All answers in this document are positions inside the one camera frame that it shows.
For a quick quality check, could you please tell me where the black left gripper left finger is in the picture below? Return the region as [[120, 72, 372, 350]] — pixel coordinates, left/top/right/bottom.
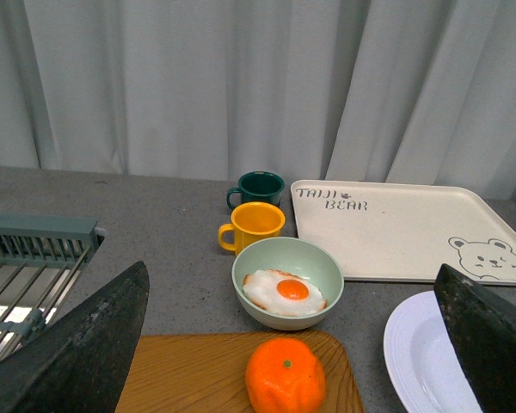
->
[[0, 262, 150, 412]]

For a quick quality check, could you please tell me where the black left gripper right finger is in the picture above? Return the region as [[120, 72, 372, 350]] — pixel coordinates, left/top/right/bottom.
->
[[433, 264, 516, 412]]

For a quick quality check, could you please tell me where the white round plate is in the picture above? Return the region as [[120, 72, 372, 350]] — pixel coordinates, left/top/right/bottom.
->
[[384, 291, 482, 412]]

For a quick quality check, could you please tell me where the orange mandarin fruit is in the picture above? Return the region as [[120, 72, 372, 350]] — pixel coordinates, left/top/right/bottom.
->
[[245, 337, 327, 412]]

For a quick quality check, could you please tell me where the wooden cutting board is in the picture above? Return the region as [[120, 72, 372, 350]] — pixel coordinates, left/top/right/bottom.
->
[[116, 330, 364, 413]]

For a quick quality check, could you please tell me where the green metal dish rack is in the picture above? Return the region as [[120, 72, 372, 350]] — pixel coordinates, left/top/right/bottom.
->
[[0, 213, 107, 361]]

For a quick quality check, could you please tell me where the cream bear tray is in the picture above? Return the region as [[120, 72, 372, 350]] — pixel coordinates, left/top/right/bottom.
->
[[291, 180, 516, 287]]

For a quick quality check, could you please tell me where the fake fried egg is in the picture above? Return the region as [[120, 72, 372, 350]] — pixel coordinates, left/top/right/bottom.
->
[[243, 269, 328, 317]]

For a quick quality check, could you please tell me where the light green bowl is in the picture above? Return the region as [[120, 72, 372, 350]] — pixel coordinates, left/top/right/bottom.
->
[[231, 237, 344, 330]]

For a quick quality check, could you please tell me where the yellow mug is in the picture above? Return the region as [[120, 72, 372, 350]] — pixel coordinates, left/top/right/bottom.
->
[[218, 201, 286, 256]]

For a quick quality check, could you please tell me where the dark green mug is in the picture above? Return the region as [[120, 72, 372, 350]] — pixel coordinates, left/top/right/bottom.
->
[[226, 171, 285, 210]]

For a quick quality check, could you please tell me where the grey white curtain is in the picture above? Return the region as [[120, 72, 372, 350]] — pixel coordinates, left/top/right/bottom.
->
[[0, 1, 516, 199]]

